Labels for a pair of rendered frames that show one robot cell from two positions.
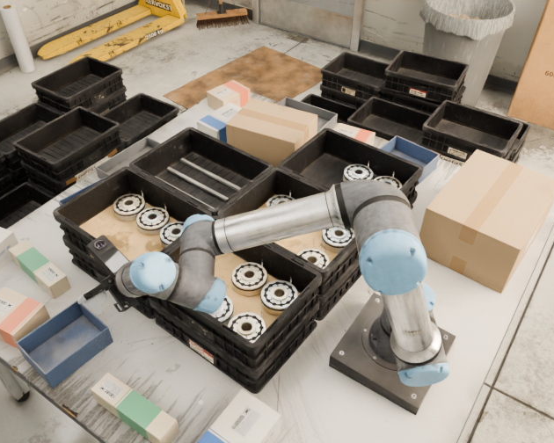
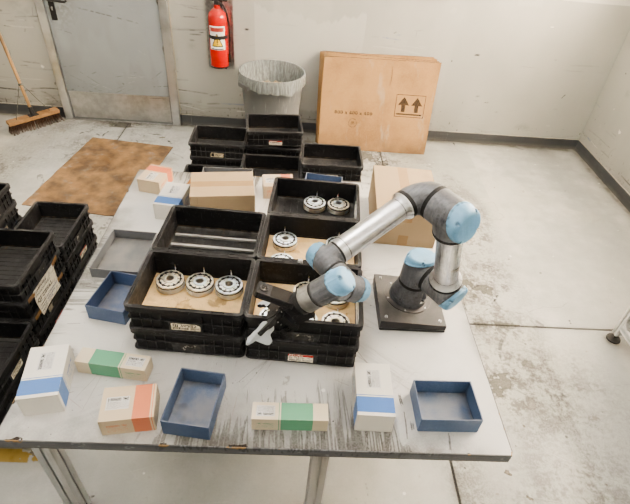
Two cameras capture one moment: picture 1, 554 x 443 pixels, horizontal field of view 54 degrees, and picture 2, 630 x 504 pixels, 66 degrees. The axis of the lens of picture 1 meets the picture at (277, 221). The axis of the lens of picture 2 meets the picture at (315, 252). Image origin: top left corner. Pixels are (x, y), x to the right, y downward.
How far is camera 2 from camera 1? 0.87 m
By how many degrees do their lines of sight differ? 28
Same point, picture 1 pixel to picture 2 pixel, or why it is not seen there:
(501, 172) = (398, 174)
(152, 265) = (344, 275)
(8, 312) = (130, 403)
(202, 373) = (308, 372)
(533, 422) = not seen: hidden behind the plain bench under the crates
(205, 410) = (330, 393)
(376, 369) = (410, 316)
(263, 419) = (382, 372)
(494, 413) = not seen: hidden behind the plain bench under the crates
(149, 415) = (308, 411)
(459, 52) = (278, 108)
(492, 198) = not seen: hidden behind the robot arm
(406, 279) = (472, 228)
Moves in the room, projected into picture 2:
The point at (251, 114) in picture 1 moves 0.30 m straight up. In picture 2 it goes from (202, 184) to (197, 125)
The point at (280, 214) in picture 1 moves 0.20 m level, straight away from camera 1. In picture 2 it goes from (377, 221) to (337, 189)
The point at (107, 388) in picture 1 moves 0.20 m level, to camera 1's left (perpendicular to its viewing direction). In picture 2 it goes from (263, 411) to (204, 444)
